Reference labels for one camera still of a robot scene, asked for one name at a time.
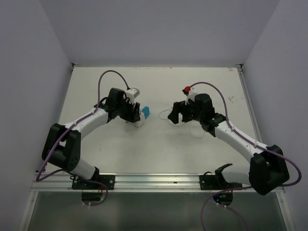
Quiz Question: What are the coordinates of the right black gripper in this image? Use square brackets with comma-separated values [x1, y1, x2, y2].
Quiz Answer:
[168, 98, 204, 124]

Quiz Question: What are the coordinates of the white usb cable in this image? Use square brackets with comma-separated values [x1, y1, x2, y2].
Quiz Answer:
[158, 108, 205, 139]

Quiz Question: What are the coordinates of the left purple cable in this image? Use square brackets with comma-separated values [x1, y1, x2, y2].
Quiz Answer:
[35, 70, 130, 206]

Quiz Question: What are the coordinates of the blue square plug adapter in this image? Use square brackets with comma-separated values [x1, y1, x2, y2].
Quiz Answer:
[141, 106, 150, 119]

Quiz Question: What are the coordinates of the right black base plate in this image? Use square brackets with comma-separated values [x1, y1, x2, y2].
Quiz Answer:
[199, 172, 231, 190]

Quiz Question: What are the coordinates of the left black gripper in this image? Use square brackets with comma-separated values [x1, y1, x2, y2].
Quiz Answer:
[116, 97, 140, 122]

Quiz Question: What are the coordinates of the white cube power socket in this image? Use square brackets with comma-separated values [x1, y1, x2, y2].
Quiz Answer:
[134, 112, 146, 128]

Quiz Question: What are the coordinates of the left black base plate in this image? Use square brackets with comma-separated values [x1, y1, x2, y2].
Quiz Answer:
[70, 174, 116, 190]

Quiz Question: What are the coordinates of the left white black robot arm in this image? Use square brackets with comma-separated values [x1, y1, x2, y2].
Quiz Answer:
[42, 88, 149, 189]

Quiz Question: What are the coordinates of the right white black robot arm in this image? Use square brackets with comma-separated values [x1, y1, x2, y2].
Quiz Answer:
[168, 93, 290, 195]

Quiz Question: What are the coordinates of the right side aluminium rail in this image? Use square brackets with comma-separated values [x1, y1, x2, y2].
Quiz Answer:
[235, 64, 263, 142]

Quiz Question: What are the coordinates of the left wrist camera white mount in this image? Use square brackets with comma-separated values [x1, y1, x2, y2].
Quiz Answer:
[125, 88, 140, 104]

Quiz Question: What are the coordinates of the aluminium extrusion rail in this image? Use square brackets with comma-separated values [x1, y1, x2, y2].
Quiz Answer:
[30, 172, 286, 193]

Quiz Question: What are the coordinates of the right wrist camera red mount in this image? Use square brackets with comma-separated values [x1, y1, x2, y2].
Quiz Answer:
[182, 86, 198, 104]

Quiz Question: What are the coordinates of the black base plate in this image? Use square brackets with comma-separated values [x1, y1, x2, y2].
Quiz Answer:
[199, 172, 231, 190]
[70, 174, 116, 190]

